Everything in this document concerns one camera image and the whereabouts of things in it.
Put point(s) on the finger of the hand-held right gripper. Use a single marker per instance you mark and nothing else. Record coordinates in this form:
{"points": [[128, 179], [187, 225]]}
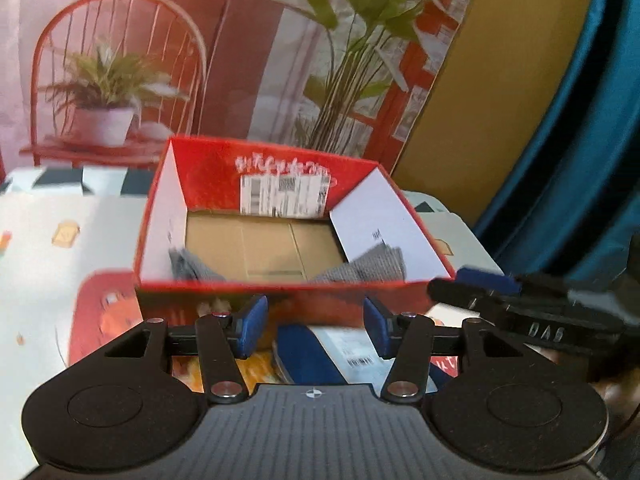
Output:
{"points": [[457, 292], [487, 280]]}

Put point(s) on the blue curtain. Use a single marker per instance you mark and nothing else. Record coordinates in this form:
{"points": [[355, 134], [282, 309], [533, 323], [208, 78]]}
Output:
{"points": [[580, 135]]}

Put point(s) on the wall poster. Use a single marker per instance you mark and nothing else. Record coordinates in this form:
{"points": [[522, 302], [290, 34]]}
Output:
{"points": [[225, 50]]}

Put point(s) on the red printed mat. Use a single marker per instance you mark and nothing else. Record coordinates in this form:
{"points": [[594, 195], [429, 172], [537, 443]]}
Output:
{"points": [[102, 310]]}

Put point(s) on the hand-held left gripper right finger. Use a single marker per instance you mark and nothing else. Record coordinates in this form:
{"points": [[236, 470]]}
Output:
{"points": [[376, 329]]}

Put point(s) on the white printed tablecloth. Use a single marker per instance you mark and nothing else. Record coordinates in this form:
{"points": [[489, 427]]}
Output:
{"points": [[55, 260]]}

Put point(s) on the red cardboard box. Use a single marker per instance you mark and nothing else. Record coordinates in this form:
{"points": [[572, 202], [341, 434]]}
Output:
{"points": [[280, 210]]}

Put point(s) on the blue packet with white label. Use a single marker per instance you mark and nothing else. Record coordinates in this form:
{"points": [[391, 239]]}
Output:
{"points": [[310, 355]]}

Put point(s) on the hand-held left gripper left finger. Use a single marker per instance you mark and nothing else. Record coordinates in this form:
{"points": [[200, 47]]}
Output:
{"points": [[253, 326]]}

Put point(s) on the grey knitted cloth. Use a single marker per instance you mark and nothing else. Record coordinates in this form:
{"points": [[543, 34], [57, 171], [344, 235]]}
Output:
{"points": [[192, 267], [365, 267]]}

